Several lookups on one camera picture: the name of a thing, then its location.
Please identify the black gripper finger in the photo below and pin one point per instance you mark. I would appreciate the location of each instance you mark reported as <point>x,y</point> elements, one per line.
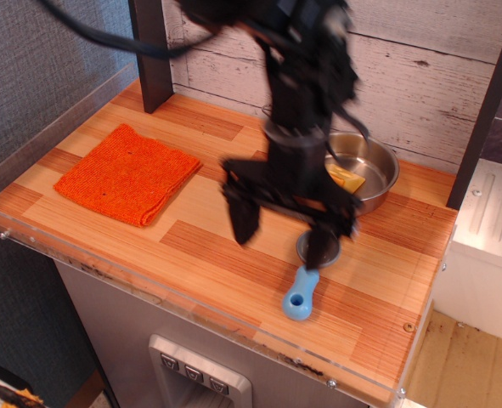
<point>323,247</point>
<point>244,217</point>

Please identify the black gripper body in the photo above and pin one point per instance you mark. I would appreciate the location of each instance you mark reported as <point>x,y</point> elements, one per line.
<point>293,180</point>

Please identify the blue and grey spoon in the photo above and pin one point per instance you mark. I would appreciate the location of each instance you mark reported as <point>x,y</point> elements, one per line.
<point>298,301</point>

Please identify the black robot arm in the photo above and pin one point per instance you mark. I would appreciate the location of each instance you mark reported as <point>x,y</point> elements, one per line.
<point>310,76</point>

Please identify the orange knitted rag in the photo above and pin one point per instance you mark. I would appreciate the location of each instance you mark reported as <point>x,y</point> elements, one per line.
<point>128,177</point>

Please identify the yellow cheese wedge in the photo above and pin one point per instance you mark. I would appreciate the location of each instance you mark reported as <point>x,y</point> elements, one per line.
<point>349,181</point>

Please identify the white toy appliance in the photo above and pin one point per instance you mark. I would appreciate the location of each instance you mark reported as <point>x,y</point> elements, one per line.
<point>468,287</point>

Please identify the grey toy fridge cabinet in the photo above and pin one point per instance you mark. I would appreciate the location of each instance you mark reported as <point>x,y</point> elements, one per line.
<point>246,333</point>

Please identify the silver dispenser button panel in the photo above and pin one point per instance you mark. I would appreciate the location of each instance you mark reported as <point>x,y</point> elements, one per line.
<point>181,374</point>

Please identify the clear acrylic table guard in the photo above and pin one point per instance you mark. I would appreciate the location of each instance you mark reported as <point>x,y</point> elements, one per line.
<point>38,107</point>

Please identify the steel pan with handle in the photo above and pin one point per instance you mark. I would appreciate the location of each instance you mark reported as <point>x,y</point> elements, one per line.
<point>358,153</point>

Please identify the dark right shelf post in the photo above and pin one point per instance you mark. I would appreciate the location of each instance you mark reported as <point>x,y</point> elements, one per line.
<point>479,134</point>

